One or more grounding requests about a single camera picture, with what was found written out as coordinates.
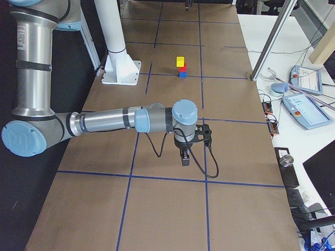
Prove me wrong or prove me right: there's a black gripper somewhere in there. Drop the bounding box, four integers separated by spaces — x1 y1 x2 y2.
174 124 212 166

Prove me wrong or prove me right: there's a yellow wooden cube block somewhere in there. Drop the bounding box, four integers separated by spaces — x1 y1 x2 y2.
176 56 185 67

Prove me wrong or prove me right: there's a red wooden cube block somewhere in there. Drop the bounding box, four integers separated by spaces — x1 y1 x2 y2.
178 62 187 72

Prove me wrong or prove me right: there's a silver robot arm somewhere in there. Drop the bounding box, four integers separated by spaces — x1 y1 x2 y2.
1 1 95 170

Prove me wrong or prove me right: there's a black orange connector board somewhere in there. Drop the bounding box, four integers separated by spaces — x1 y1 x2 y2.
262 101 273 115
266 119 279 136

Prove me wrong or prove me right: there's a silver metal cylinder weight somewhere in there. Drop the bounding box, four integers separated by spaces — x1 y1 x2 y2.
279 154 294 167

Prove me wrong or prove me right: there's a lower teach pendant tablet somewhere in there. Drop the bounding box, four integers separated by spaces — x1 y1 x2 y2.
282 94 333 130

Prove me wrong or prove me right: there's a teach pendant tablet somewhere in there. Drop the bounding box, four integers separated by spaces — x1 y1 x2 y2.
282 94 333 130
289 65 323 95

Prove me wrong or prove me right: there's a black monitor corner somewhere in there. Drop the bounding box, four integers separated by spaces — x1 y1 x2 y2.
303 143 334 214

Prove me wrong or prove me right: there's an upper teach pendant tablet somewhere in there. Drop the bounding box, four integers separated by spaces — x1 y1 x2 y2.
289 65 323 95

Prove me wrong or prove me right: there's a white pedestal column base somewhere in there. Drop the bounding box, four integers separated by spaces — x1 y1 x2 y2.
94 0 141 86

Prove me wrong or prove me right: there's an aluminium frame post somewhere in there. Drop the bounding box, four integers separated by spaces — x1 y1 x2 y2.
250 0 297 81

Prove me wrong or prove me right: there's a black flat bracket plate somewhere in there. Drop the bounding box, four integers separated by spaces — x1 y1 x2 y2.
274 147 299 189

